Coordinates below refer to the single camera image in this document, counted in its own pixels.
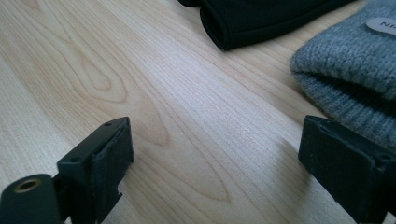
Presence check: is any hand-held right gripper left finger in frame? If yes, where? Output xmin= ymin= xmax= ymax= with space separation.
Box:
xmin=56 ymin=116 xmax=134 ymax=224

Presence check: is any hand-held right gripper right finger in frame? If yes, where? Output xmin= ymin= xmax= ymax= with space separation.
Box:
xmin=298 ymin=115 xmax=396 ymax=224

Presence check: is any black cut-out glove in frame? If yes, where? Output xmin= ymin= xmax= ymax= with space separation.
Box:
xmin=177 ymin=0 xmax=356 ymax=51

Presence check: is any grey knitted beanie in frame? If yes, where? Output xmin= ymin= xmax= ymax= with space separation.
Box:
xmin=290 ymin=0 xmax=396 ymax=150

